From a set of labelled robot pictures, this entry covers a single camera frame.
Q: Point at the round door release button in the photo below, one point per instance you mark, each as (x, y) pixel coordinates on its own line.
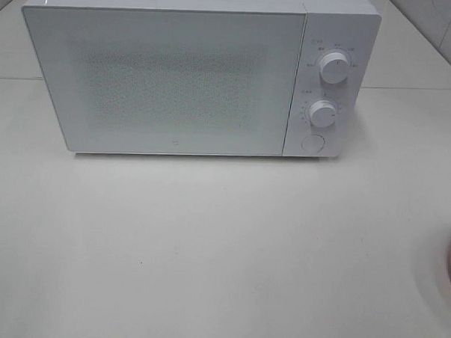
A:
(313, 144)

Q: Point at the white microwave door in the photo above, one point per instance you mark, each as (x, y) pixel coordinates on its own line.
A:
(173, 82)

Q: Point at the lower white control knob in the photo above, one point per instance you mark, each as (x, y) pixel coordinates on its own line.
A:
(322, 113)

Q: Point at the white control knob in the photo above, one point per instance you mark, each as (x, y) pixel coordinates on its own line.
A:
(334, 66)
(322, 113)

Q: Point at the white microwave oven body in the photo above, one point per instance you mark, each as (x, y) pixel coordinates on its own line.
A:
(348, 25)

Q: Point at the upper white control knob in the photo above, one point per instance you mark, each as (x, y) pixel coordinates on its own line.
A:
(334, 66)

